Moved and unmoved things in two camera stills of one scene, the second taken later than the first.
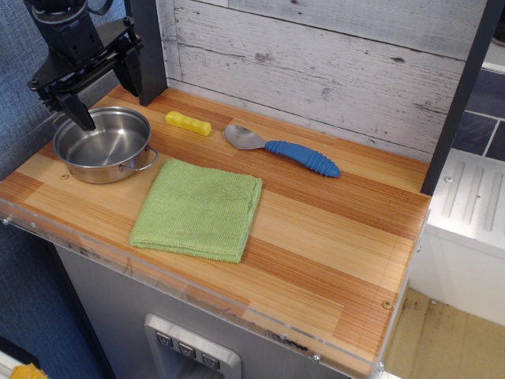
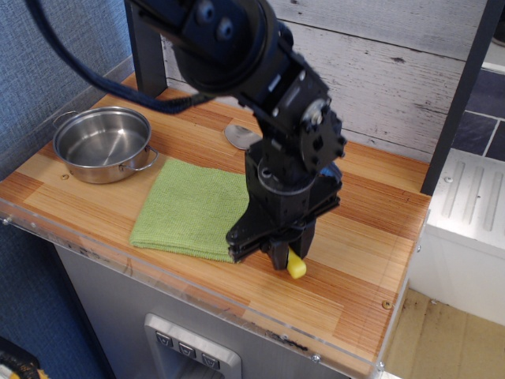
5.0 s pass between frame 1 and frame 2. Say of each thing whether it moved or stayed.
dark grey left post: stayed
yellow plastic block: moved
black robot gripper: moved
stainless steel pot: stayed
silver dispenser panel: stayed
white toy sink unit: stayed
